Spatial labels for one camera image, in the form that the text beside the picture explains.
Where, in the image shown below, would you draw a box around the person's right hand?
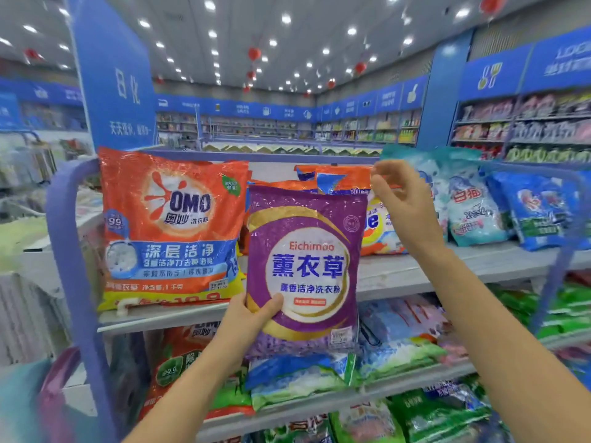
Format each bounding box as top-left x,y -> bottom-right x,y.
369,159 -> 447,264

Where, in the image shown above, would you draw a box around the person's left hand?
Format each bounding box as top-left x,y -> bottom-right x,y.
211,291 -> 286,366

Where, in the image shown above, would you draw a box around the large orange detergent bag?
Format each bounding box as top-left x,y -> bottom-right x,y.
238,177 -> 321,257
295,164 -> 409,257

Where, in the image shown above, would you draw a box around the grey shelf with blue frame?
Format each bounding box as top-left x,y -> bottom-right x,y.
46,147 -> 591,443

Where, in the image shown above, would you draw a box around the purple detergent bag gold oval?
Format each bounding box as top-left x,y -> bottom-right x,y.
244,184 -> 369,359

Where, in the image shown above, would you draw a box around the orange detergent bag red swirl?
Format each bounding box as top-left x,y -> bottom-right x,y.
97,147 -> 253,313

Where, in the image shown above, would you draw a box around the person's right forearm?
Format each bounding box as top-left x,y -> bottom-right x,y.
411,237 -> 591,443

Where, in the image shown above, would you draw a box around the person's left forearm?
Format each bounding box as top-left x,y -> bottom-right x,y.
124,350 -> 249,443

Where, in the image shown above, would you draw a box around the blue sign with utensil icons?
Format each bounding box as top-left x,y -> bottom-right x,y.
459,46 -> 534,102

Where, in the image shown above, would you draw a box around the blue sign white lettering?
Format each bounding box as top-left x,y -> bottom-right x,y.
521,25 -> 591,96

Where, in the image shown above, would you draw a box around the hanging red lanterns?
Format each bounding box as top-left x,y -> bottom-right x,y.
23,0 -> 507,93

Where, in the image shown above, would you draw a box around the pale green flat packages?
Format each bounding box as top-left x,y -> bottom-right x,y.
0,215 -> 52,273

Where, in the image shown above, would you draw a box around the display rack with packaged goods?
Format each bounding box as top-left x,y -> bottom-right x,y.
0,129 -> 103,222

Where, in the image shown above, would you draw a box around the blue aisle sign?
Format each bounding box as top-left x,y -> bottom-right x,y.
67,0 -> 159,153

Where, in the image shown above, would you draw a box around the ceiling spotlights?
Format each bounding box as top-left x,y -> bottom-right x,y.
0,0 -> 472,74

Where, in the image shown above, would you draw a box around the wall rack with pink goods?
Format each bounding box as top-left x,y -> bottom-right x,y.
449,87 -> 591,165

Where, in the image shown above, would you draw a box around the far wall racks with goods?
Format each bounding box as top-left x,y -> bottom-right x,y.
23,101 -> 424,148

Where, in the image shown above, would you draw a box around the blue wall sign band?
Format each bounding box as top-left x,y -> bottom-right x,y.
0,76 -> 430,124

